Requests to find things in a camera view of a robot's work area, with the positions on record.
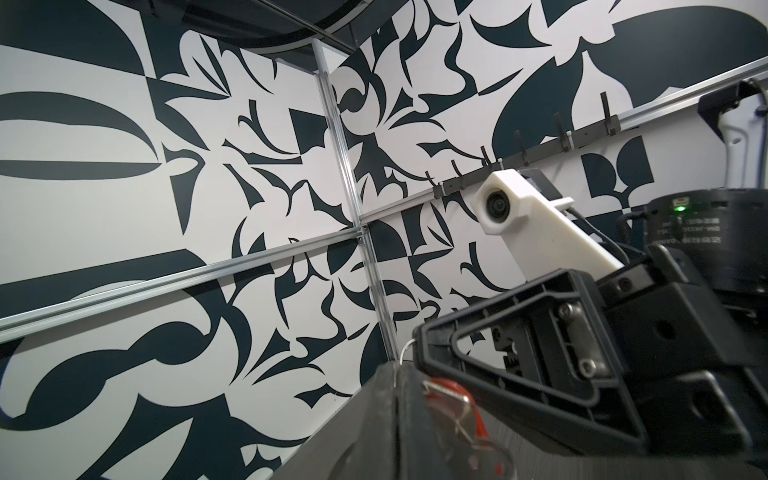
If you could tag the wall hook rail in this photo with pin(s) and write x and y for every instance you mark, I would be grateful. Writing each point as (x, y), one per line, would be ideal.
(566, 141)

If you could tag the horizontal aluminium frame bar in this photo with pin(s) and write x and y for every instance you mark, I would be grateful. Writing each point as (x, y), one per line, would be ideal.
(27, 323)

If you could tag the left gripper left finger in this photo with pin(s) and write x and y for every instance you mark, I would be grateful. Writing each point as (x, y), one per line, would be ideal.
(322, 454)

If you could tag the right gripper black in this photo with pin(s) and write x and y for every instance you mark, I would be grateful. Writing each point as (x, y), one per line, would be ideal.
(539, 358)

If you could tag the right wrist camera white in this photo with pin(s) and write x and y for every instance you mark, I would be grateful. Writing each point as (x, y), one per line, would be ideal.
(535, 230)

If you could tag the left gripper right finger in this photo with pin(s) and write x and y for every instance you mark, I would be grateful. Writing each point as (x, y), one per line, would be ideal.
(418, 450)

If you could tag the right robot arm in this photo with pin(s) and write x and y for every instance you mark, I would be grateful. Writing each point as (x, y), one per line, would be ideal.
(723, 231)

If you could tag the red key tag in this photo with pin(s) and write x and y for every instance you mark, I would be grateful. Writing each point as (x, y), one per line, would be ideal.
(462, 439)

